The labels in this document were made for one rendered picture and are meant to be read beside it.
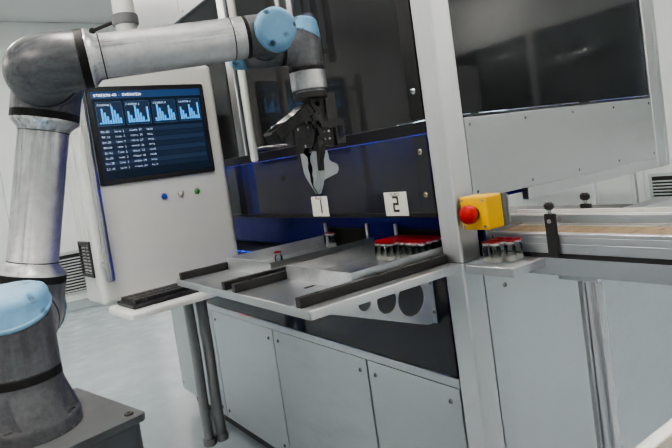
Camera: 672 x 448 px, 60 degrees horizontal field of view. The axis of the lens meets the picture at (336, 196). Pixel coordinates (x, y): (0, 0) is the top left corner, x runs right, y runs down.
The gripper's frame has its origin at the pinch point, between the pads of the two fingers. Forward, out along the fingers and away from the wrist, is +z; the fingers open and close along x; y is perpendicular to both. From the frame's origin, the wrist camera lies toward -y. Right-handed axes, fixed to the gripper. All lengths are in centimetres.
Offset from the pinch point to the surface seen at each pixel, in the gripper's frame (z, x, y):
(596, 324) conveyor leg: 36, -34, 43
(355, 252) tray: 19.4, 19.7, 22.5
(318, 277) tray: 20.0, 6.1, 1.5
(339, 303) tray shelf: 22.0, -11.0, -5.5
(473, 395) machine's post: 52, -11, 28
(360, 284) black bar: 20.4, -8.2, 2.2
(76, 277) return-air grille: 77, 543, 49
